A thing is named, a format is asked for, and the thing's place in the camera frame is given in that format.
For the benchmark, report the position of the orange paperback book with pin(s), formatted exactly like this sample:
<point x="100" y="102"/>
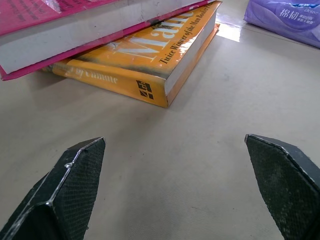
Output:
<point x="150" y="57"/>

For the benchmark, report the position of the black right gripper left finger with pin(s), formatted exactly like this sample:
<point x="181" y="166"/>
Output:
<point x="67" y="190"/>

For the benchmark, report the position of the pink hardcover book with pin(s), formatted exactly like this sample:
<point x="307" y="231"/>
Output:
<point x="62" y="32"/>

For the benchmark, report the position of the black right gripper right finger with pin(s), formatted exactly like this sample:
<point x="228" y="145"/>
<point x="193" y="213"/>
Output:
<point x="287" y="185"/>

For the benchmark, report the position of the purple tissue pack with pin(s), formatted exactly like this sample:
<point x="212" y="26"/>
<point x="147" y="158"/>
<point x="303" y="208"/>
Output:
<point x="287" y="17"/>

